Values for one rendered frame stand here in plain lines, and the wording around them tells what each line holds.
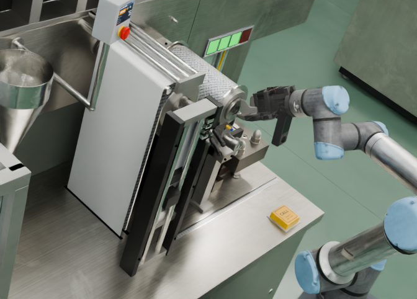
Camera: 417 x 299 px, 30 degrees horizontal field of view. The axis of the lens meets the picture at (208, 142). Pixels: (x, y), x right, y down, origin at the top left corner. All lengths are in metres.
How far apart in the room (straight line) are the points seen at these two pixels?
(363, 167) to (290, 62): 1.05
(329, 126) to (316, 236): 1.93
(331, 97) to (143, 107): 0.49
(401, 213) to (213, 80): 0.74
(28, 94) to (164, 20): 0.82
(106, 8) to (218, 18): 1.00
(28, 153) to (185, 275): 0.58
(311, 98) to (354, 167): 2.47
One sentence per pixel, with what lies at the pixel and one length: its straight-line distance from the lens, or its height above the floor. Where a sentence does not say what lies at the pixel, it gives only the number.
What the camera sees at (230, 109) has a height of 1.26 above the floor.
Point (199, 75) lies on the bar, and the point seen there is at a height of 1.46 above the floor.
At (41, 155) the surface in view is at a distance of 2.36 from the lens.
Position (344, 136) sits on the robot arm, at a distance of 2.08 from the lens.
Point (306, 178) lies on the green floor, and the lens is 4.28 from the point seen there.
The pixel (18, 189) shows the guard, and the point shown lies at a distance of 1.35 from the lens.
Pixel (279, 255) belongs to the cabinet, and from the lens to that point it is 2.62.
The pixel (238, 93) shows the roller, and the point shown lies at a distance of 2.25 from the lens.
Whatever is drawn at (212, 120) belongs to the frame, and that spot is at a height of 1.40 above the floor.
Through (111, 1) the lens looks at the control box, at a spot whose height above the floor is 1.71.
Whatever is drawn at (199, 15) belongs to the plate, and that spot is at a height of 1.33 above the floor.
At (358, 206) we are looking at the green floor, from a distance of 4.27.
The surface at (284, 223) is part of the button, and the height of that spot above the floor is 0.92.
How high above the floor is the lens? 2.48
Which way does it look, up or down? 36 degrees down
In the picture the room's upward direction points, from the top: 20 degrees clockwise
